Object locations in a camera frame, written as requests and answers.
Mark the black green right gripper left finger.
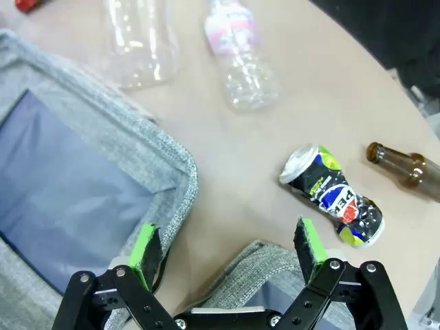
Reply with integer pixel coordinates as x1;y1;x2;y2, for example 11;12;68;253
51;223;176;330

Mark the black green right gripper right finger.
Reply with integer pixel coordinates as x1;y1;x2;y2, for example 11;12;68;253
271;216;410;330

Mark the crushed black pepsi can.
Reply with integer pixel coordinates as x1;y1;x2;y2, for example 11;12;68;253
278;143;385;248

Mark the brown glass bottle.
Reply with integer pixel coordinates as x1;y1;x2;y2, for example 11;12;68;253
365;141;440;204

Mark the plastic bottle pink label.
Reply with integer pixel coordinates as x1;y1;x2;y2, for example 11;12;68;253
204;0;283;113

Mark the clear plastic bottle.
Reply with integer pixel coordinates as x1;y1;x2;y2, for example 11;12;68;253
101;0;183;91

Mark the crushed red can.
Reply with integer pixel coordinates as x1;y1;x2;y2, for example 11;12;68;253
15;0;44;14

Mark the grey fabric basket can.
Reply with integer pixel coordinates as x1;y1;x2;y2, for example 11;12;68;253
102;239;355;330

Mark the grey fabric basket plastic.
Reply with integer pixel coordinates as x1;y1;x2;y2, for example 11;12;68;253
0;29;199;330

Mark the person in black cardigan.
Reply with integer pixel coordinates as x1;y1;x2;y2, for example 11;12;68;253
309;0;440;100

